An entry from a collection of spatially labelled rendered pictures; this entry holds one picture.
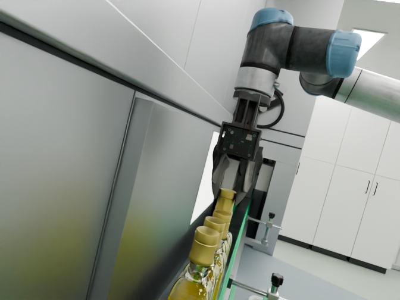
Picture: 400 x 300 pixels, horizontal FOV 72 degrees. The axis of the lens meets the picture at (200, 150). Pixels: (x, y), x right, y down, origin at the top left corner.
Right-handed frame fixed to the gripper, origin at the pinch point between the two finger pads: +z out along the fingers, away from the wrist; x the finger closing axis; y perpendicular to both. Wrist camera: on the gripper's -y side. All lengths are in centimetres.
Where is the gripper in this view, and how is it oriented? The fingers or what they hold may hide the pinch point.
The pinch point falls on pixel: (227, 194)
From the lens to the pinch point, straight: 57.1
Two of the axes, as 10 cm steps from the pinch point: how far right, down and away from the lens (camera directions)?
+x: 9.4, 2.5, -2.3
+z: -2.4, 9.7, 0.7
